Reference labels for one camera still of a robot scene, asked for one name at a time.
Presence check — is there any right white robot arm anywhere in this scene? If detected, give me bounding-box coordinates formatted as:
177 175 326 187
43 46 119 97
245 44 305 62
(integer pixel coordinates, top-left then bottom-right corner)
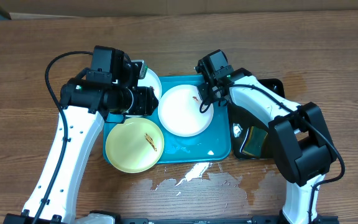
195 50 345 223

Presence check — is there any black plastic tray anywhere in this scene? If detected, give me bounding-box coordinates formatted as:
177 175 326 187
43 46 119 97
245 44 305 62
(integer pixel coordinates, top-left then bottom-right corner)
227 78 286 161

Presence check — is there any small white stained plate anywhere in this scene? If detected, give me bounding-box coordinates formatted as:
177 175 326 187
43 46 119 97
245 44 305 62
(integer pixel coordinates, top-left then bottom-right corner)
124 67 162 117

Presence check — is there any yellow green sponge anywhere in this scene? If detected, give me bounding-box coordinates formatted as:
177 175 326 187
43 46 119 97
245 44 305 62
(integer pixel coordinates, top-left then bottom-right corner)
240 126 267 158

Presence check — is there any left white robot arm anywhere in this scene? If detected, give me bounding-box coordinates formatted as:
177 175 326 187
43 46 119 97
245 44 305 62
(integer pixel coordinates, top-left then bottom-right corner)
4 45 158 223

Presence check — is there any teal plastic tray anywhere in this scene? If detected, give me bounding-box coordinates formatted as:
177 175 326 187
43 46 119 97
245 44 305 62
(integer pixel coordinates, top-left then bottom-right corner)
103 75 231 164

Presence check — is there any large white plate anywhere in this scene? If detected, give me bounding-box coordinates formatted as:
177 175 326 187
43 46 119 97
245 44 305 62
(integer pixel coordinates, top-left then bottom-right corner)
158 85 214 137

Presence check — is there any yellow plate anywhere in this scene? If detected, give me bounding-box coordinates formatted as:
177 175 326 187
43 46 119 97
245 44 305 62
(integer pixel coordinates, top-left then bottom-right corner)
105 118 164 174

